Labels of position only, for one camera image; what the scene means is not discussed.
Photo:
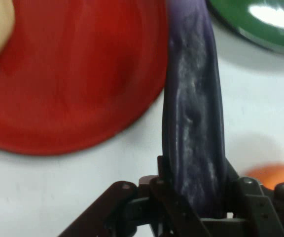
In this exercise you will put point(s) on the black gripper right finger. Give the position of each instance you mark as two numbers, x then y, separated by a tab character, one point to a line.
262	205

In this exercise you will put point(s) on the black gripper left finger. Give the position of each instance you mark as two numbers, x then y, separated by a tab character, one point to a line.
142	205

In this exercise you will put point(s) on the orange toy fruit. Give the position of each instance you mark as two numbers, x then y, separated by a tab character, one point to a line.
275	175

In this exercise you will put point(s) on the purple toy eggplant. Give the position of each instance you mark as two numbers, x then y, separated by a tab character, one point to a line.
193	111

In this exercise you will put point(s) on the red round plate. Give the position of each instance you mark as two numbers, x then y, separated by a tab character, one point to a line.
70	79

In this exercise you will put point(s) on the green round plate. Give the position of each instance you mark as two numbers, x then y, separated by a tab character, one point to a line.
258	27

